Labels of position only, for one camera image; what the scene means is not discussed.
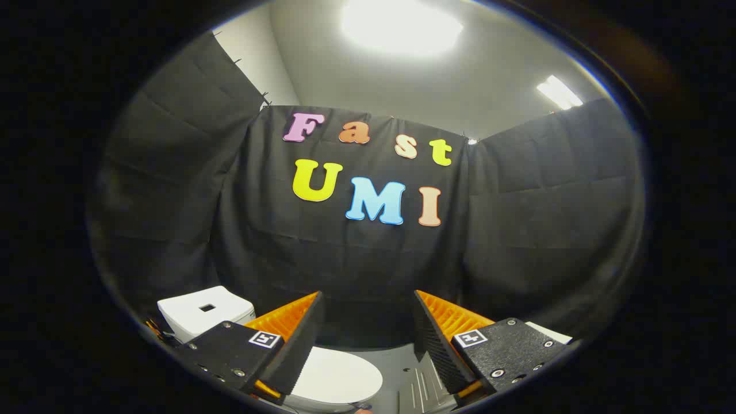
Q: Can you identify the black backdrop cloth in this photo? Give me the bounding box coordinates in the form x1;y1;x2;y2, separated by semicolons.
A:
86;32;647;351

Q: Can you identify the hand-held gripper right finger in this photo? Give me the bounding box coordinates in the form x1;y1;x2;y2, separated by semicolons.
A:
413;289;576;406

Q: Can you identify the round ceiling light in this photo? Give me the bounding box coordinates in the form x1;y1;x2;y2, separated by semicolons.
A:
340;0;464;58

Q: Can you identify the white drawer cabinet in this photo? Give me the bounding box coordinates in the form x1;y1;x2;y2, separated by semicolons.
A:
526;321;573;346

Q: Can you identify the white toilet lid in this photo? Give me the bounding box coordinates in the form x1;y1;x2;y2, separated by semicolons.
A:
285;345;384;412

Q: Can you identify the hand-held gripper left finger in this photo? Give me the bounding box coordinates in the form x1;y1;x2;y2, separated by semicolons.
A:
172;290;327;406

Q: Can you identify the long ceiling light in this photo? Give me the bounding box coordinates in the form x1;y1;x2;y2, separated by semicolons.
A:
536;75;584;111

